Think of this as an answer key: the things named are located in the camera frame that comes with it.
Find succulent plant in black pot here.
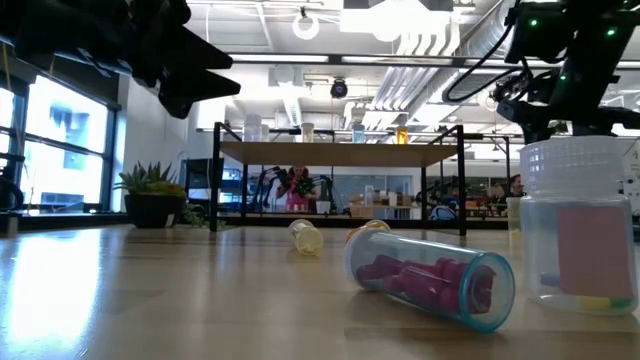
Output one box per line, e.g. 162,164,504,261
113,160,221,231

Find black monitor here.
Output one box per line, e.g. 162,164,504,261
180,158,226,202

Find black cable loop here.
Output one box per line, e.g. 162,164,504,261
0,177,25,212

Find clear medicine bottle pink label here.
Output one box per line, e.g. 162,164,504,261
518,135,640,317

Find wooden shelf black metal legs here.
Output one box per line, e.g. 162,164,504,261
208,121,469,237

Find blue white round object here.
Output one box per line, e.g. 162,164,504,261
428,204,458,222

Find clear tube with pink pieces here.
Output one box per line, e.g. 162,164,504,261
342,227,517,334

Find white ring pendant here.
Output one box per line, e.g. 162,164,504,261
291,11,322,42

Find large round ventilation duct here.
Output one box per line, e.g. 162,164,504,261
407,0,516,119

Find white ceiling panel light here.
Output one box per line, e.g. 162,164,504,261
339,0,451,44

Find black background frame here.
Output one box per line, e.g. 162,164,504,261
464,131,514,224

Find large glass window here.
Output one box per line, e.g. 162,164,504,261
0,74,121,216

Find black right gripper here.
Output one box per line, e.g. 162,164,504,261
497,97,577,145

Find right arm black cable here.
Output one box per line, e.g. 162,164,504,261
443,19,524,105

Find black aluminium rig frame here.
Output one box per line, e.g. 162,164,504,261
0,212,511,232

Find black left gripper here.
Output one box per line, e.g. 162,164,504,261
112,0,242,120

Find person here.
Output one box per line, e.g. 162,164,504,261
282,165,314,214
505,173,525,199

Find white slatted ceiling duct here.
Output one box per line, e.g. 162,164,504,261
359,29,454,132

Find yellow hanging cable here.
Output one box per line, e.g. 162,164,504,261
0,42,12,91

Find black round spotlight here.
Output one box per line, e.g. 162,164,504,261
329,77,350,100

